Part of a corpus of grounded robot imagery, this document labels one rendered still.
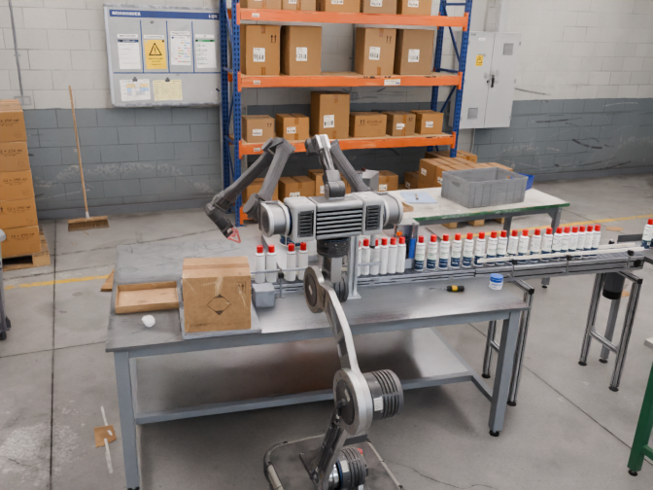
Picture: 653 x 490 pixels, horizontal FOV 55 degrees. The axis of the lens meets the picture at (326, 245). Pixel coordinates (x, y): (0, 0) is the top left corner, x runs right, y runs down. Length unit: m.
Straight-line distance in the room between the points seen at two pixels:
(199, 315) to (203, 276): 0.19
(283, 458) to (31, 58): 5.26
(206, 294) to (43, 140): 4.78
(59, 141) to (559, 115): 6.76
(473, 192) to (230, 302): 2.78
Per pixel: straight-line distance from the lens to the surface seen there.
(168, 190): 7.56
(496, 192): 5.26
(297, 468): 3.08
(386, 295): 3.35
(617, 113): 10.66
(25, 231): 6.08
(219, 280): 2.80
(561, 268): 3.99
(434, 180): 7.37
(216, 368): 3.84
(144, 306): 3.18
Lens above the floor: 2.21
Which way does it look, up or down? 20 degrees down
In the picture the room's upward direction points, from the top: 2 degrees clockwise
